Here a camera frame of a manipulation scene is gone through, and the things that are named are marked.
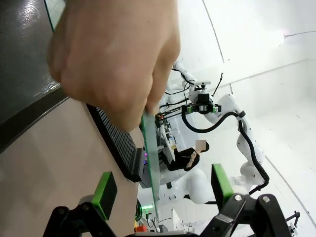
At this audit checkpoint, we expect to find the white robot arm with cables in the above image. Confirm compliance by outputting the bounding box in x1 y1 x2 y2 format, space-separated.
164 62 198 106

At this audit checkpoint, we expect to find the teal edged glass panel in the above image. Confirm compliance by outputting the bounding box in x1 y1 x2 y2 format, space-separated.
43 0 67 32

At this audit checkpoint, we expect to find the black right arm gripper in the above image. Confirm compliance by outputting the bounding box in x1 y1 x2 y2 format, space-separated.
182 92 222 114

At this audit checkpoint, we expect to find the green perforated PCB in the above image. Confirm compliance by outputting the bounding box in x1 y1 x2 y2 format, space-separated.
140 110 161 216

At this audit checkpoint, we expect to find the seated person in black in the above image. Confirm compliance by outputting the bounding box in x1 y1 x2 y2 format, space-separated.
167 139 210 173

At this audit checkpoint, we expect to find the small black stand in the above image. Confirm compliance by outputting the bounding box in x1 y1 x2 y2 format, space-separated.
283 210 301 235

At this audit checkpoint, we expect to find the black comb PCB rack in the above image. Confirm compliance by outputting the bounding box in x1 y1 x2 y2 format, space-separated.
85 103 146 183

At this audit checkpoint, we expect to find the thin black rod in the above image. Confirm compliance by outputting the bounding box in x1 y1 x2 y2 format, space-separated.
211 72 224 97

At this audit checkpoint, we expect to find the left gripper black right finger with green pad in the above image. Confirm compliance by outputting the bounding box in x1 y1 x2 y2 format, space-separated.
201 163 292 237

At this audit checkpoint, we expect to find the person's bare hand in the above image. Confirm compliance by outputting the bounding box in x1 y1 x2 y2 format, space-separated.
47 0 181 132

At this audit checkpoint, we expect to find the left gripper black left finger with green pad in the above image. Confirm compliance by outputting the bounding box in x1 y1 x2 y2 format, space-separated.
43 171 119 237

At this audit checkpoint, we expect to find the cluttered white workbench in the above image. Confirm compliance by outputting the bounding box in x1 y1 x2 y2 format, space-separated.
154 112 179 164

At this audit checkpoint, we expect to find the black corrugated cable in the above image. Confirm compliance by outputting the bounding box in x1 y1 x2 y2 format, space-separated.
182 108 270 198

